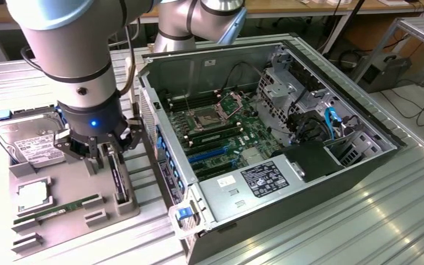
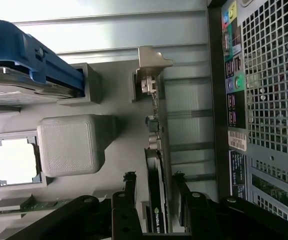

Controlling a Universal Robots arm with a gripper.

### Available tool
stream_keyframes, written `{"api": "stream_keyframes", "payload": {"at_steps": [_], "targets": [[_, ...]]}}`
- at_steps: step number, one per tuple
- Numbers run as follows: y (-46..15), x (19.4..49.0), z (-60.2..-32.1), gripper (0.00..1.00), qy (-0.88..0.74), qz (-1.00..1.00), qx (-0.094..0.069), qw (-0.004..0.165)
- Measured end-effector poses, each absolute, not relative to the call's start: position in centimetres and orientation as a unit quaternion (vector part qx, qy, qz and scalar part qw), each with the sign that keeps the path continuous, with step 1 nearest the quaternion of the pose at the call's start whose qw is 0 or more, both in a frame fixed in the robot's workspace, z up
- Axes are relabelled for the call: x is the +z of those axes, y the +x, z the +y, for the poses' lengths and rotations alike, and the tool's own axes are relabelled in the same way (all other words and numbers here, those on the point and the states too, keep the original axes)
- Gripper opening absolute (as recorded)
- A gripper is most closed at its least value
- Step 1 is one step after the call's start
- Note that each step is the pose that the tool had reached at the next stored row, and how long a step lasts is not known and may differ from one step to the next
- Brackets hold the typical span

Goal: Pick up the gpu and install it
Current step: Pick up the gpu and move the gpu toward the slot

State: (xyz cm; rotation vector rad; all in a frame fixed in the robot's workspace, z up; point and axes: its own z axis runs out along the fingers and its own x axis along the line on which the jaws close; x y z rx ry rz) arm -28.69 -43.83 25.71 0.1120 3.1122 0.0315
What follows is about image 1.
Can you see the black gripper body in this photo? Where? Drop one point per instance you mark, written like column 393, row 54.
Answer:
column 92, row 118

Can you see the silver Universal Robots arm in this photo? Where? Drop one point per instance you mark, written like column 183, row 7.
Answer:
column 68, row 49

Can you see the silver hard disk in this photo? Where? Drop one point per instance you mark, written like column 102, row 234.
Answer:
column 28, row 138

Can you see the grey parts rack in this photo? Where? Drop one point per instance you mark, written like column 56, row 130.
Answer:
column 68, row 190

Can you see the thin locking lever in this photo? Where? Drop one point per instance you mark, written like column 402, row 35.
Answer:
column 188, row 105

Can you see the silver CPU chip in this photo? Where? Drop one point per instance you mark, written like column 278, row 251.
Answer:
column 32, row 196

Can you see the blue expansion slot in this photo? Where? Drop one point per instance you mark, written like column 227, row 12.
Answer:
column 206, row 155

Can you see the CPU socket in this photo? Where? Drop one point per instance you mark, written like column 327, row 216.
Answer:
column 207, row 120

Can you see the installed green RAM stick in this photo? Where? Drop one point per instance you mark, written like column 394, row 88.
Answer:
column 214, row 135

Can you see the black expansion slot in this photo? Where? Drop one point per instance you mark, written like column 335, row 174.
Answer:
column 214, row 169

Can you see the green motherboard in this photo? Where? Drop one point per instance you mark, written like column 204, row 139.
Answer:
column 234, row 138

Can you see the metal socket cover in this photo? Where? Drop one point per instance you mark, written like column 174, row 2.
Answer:
column 230, row 103

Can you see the blue case latch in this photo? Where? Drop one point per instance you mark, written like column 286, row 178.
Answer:
column 183, row 213

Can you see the silver heat sink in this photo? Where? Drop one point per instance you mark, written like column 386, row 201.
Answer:
column 255, row 156

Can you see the grey power supply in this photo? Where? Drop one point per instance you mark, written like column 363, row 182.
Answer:
column 249, row 185

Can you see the metal disk bay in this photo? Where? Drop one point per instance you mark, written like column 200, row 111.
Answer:
column 282, row 80

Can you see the black fan shroud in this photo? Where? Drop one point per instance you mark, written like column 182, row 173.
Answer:
column 314, row 161

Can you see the black open PC case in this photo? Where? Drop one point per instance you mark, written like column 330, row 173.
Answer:
column 307, row 198

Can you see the wooden desk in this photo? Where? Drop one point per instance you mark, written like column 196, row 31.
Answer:
column 307, row 7

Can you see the grey equipment box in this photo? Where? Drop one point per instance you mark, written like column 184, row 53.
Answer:
column 385, row 73

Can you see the aluminium table frame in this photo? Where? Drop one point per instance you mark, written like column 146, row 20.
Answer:
column 418, row 36

